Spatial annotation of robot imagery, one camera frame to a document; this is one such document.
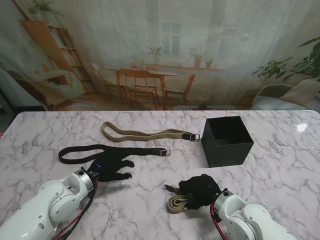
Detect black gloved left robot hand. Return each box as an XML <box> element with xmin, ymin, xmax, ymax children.
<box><xmin>86</xmin><ymin>147</ymin><xmax>135</xmax><ymax>183</ymax></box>

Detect printed room scene backdrop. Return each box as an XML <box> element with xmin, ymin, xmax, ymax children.
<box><xmin>0</xmin><ymin>0</ymin><xmax>320</xmax><ymax>112</ymax></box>

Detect black square storage box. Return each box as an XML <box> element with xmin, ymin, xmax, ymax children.
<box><xmin>201</xmin><ymin>116</ymin><xmax>255</xmax><ymax>168</ymax></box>

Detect beige braided belt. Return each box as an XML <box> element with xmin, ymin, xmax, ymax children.
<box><xmin>100</xmin><ymin>121</ymin><xmax>201</xmax><ymax>143</ymax></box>
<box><xmin>164</xmin><ymin>184</ymin><xmax>196</xmax><ymax>215</ymax></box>

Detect red and black cable bundle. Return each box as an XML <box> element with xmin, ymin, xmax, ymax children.
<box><xmin>53</xmin><ymin>179</ymin><xmax>98</xmax><ymax>240</ymax></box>
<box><xmin>209</xmin><ymin>202</ymin><xmax>227</xmax><ymax>240</ymax></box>

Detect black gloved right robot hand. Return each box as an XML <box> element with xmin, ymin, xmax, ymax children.
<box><xmin>178</xmin><ymin>174</ymin><xmax>223</xmax><ymax>211</ymax></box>

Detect black woven belt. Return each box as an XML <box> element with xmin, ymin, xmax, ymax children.
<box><xmin>58</xmin><ymin>144</ymin><xmax>172</xmax><ymax>166</ymax></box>

